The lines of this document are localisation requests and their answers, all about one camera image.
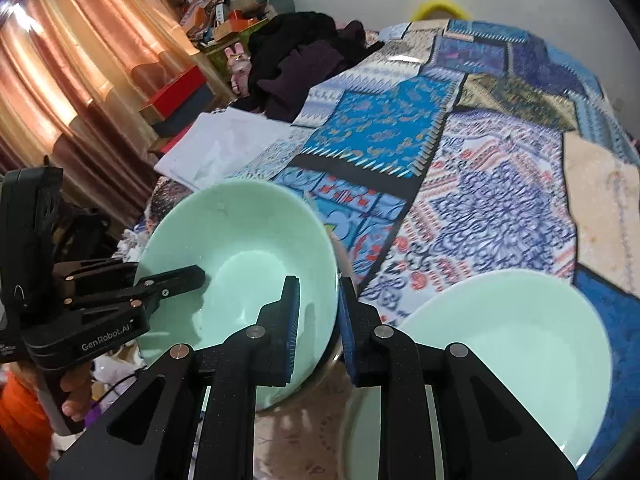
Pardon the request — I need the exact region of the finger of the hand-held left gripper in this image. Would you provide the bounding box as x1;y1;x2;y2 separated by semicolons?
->
54;257;141;286
65;266;206;313

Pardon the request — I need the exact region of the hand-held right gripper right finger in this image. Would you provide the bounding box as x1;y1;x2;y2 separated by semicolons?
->
338;276;578;480

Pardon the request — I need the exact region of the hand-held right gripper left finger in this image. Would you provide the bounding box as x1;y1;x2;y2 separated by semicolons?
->
47;275;302;480

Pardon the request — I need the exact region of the white bowl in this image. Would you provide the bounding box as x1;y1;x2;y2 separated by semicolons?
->
320;232;357;366

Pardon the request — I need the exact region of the green bowl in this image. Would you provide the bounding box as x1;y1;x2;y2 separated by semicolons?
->
134;180;342;411

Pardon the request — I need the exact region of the green plate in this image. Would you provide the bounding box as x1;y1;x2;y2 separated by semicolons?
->
344;269;614;476

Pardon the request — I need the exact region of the person's left hand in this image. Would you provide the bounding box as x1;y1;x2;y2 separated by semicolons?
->
60;367;97;423

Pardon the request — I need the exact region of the white cloth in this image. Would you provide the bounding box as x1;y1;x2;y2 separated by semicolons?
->
154;107;296;191

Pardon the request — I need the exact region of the dark blue box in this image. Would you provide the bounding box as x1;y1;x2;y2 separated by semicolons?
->
150;85;217;137

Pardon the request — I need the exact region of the orange brown curtain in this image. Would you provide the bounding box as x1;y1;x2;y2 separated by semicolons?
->
0;0;236;241

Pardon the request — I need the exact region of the red box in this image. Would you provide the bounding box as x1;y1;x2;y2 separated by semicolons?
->
140;66;208;121

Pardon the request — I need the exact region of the blue patchwork blanket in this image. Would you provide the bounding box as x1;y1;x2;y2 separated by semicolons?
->
120;19;640;480

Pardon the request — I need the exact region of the pink rabbit toy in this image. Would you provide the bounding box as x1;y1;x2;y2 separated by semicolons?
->
226;42;253;96

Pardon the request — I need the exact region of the green box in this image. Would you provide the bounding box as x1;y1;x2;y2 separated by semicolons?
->
200;20;266;73

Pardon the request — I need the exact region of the black clothing pile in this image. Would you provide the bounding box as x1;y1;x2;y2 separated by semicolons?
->
232;11;386;122

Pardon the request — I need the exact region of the stack of colourful boxes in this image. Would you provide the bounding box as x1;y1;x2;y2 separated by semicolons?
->
180;0;236;41

